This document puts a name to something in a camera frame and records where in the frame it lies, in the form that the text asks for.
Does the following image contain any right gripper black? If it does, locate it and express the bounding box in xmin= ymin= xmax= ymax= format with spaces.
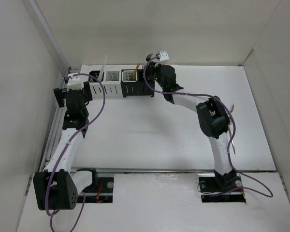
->
xmin=144 ymin=60 xmax=166 ymax=90

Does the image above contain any white chopstick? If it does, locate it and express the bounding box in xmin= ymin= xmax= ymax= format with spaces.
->
xmin=98 ymin=55 xmax=108 ymax=82

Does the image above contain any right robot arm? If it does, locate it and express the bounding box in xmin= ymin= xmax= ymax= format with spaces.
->
xmin=143 ymin=51 xmax=236 ymax=190

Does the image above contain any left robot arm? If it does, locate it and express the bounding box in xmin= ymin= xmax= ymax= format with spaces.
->
xmin=33 ymin=82 xmax=99 ymax=210

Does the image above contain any black utensil holder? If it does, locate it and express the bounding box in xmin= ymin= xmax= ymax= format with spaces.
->
xmin=121 ymin=69 xmax=155 ymax=98

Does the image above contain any black insert cup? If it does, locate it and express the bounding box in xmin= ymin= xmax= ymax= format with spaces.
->
xmin=88 ymin=71 xmax=104 ymax=83

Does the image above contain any white insert cup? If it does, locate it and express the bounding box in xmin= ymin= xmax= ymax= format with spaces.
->
xmin=121 ymin=70 xmax=138 ymax=83

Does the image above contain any white utensil holder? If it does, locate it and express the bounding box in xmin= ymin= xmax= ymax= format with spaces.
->
xmin=88 ymin=71 xmax=123 ymax=99

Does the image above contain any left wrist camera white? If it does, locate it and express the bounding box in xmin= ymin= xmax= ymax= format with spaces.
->
xmin=64 ymin=73 xmax=84 ymax=92

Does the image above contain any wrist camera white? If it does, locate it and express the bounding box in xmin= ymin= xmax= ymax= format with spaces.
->
xmin=64 ymin=73 xmax=84 ymax=92
xmin=155 ymin=51 xmax=169 ymax=67

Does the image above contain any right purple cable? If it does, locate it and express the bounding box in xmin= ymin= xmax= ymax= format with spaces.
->
xmin=143 ymin=55 xmax=274 ymax=198

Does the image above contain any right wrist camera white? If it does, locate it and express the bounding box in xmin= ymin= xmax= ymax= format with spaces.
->
xmin=155 ymin=51 xmax=169 ymax=67

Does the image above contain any aluminium rail left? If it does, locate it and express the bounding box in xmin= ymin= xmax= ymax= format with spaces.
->
xmin=36 ymin=67 xmax=76 ymax=172

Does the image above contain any aluminium rail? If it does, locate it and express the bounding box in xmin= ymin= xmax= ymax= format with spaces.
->
xmin=36 ymin=67 xmax=76 ymax=172
xmin=72 ymin=168 xmax=276 ymax=175

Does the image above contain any aluminium rail front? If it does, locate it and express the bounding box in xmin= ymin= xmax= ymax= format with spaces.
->
xmin=72 ymin=168 xmax=276 ymax=175

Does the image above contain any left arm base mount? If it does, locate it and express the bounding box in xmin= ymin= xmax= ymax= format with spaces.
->
xmin=82 ymin=174 xmax=115 ymax=203

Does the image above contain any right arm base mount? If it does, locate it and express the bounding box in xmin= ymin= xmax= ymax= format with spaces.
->
xmin=198 ymin=175 xmax=246 ymax=203

